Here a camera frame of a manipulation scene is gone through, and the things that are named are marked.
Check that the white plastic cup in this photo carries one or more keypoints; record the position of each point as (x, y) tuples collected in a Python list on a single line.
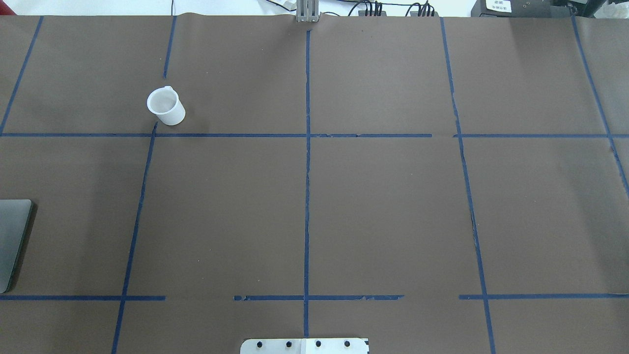
[(165, 104)]

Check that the black cable plugs left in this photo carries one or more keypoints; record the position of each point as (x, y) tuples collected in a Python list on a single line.
[(372, 9)]

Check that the grey closed laptop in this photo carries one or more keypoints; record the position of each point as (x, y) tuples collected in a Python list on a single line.
[(14, 223)]

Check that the brown paper table cover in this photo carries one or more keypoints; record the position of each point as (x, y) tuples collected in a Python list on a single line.
[(434, 185)]

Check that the black cable plugs right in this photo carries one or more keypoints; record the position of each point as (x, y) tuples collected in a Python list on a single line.
[(421, 10)]

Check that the grey aluminium profile post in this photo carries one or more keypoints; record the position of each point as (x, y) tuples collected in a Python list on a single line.
[(307, 11)]

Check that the black cable plugs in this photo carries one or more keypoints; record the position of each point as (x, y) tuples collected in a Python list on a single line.
[(421, 10), (372, 9)]

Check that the black box with white label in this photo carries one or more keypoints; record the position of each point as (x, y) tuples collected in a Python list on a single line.
[(520, 9)]

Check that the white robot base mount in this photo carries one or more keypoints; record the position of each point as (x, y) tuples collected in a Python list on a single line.
[(306, 346)]

